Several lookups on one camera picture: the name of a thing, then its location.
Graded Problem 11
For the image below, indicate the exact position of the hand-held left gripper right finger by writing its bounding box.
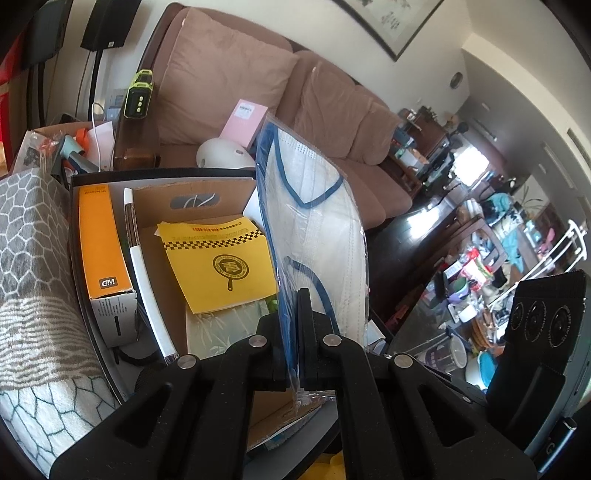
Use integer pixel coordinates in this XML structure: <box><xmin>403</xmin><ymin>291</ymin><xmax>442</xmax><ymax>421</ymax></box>
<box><xmin>295</xmin><ymin>287</ymin><xmax>539</xmax><ymax>480</ymax></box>

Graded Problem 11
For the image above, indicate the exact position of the grey white patterned blanket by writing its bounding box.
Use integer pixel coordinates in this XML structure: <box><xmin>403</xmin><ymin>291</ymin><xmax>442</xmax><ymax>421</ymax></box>
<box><xmin>0</xmin><ymin>168</ymin><xmax>123</xmax><ymax>478</ymax></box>

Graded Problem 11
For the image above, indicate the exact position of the black speaker stand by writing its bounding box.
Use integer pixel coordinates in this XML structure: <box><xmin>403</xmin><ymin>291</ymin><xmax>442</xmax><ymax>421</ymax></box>
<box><xmin>85</xmin><ymin>46</ymin><xmax>105</xmax><ymax>121</ymax></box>

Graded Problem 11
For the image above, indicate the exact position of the yellow booklet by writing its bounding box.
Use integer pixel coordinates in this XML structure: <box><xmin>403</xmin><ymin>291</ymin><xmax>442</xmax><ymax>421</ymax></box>
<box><xmin>157</xmin><ymin>217</ymin><xmax>280</xmax><ymax>315</ymax></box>

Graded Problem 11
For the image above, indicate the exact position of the clear bamboo phone case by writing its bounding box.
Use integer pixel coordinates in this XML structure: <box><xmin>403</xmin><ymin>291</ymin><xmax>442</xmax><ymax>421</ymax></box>
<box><xmin>185</xmin><ymin>295</ymin><xmax>278</xmax><ymax>365</ymax></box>

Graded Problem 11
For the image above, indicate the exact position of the teal hair dryer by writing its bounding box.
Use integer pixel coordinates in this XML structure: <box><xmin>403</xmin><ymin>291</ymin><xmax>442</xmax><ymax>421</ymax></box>
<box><xmin>51</xmin><ymin>134</ymin><xmax>88</xmax><ymax>176</ymax></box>

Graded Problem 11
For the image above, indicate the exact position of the clear plastic bag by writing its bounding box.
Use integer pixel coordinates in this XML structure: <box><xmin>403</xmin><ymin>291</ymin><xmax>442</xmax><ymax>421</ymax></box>
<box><xmin>13</xmin><ymin>130</ymin><xmax>51</xmax><ymax>178</ymax></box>

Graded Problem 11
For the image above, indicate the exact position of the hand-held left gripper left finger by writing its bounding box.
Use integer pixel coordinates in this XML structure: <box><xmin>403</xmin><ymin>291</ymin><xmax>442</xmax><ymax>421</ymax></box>
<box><xmin>48</xmin><ymin>288</ymin><xmax>296</xmax><ymax>480</ymax></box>

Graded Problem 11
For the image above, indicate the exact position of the brown sofa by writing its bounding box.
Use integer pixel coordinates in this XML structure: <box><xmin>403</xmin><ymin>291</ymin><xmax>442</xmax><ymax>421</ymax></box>
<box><xmin>136</xmin><ymin>2</ymin><xmax>414</xmax><ymax>232</ymax></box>

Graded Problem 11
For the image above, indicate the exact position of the white dome lamp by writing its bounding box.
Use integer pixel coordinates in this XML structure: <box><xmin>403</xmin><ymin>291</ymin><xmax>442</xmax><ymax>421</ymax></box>
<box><xmin>196</xmin><ymin>138</ymin><xmax>256</xmax><ymax>169</ymax></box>

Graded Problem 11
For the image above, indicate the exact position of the orange white box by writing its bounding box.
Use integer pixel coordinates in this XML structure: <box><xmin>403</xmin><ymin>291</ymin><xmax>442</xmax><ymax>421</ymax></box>
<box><xmin>78</xmin><ymin>184</ymin><xmax>139</xmax><ymax>349</ymax></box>

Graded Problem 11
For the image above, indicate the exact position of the green black portable device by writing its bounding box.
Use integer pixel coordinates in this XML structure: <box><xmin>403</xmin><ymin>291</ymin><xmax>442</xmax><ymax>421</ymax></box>
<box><xmin>123</xmin><ymin>69</ymin><xmax>154</xmax><ymax>118</ymax></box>

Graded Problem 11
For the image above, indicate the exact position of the pink flat box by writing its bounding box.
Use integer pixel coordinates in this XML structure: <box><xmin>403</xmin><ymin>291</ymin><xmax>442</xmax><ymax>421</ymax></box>
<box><xmin>218</xmin><ymin>98</ymin><xmax>269</xmax><ymax>151</ymax></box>

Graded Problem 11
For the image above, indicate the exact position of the face mask pack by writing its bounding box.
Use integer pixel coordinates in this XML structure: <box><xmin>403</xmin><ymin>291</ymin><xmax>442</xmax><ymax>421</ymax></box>
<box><xmin>255</xmin><ymin>113</ymin><xmax>372</xmax><ymax>407</ymax></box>

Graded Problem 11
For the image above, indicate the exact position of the white document paper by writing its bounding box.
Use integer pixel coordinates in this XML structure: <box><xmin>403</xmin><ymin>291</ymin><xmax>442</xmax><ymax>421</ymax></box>
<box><xmin>85</xmin><ymin>121</ymin><xmax>116</xmax><ymax>171</ymax></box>

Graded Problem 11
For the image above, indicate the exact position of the black loudspeaker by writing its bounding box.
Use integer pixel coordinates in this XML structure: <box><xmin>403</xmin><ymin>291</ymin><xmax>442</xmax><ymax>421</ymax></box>
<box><xmin>25</xmin><ymin>0</ymin><xmax>75</xmax><ymax>70</ymax></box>
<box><xmin>81</xmin><ymin>0</ymin><xmax>141</xmax><ymax>49</ymax></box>

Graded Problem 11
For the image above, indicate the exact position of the wooden cabinet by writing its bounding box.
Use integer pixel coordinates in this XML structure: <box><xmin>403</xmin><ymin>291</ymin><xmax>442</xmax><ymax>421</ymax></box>
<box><xmin>392</xmin><ymin>106</ymin><xmax>455</xmax><ymax>185</ymax></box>

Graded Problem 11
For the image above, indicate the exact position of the cluttered dining table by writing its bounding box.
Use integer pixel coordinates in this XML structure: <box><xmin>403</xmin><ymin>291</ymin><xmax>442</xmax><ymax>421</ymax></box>
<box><xmin>429</xmin><ymin>185</ymin><xmax>591</xmax><ymax>393</ymax></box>

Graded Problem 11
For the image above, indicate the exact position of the framed painting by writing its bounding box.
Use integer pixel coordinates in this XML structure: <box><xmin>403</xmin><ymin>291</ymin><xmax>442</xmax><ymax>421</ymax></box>
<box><xmin>332</xmin><ymin>0</ymin><xmax>444</xmax><ymax>62</ymax></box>

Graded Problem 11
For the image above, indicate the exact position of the medium brown cushion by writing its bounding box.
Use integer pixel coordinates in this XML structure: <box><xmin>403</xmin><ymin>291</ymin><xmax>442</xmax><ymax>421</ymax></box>
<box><xmin>293</xmin><ymin>60</ymin><xmax>370</xmax><ymax>160</ymax></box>

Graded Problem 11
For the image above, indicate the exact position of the red gift bag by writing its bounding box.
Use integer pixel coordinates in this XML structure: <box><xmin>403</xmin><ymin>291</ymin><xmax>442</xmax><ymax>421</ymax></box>
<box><xmin>0</xmin><ymin>34</ymin><xmax>26</xmax><ymax>86</ymax></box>

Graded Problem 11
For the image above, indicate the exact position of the brown floor carton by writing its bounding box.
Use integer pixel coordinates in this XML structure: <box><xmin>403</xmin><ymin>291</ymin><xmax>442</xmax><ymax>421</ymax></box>
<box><xmin>14</xmin><ymin>122</ymin><xmax>116</xmax><ymax>181</ymax></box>

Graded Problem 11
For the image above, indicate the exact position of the large brown cushion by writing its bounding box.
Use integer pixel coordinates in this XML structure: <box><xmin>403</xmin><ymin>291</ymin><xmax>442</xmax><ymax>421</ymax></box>
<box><xmin>154</xmin><ymin>8</ymin><xmax>298</xmax><ymax>144</ymax></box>

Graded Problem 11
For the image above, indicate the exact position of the small brown cushion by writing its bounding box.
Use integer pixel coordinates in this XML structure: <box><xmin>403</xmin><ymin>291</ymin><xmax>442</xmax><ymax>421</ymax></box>
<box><xmin>358</xmin><ymin>99</ymin><xmax>402</xmax><ymax>164</ymax></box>

